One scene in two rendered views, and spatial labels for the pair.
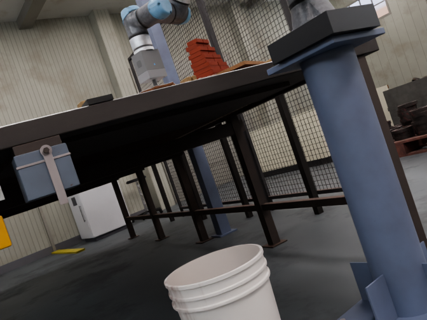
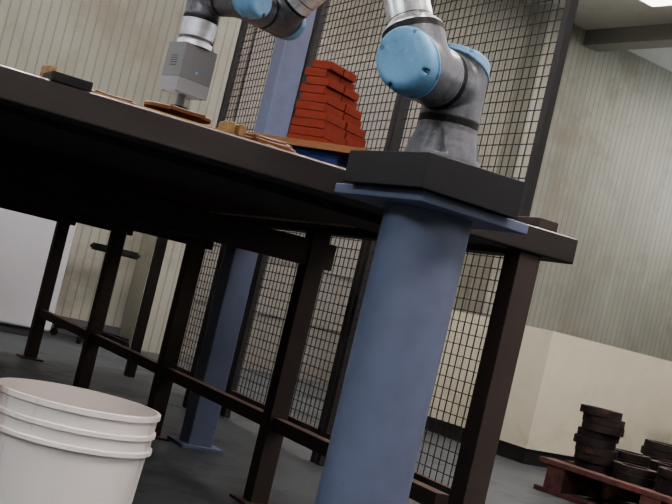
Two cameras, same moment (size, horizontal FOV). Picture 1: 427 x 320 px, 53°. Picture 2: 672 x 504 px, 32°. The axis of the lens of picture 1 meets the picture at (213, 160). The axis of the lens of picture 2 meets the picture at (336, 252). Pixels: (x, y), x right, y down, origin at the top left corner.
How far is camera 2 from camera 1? 94 cm
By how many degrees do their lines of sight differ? 4
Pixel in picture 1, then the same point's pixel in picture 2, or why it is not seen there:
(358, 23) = (475, 195)
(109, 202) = (30, 261)
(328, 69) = (407, 233)
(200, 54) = (323, 92)
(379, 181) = (381, 431)
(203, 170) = (230, 302)
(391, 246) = not seen: outside the picture
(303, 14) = (424, 137)
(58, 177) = not seen: outside the picture
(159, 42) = not seen: hidden behind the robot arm
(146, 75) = (172, 82)
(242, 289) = (88, 444)
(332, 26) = (426, 177)
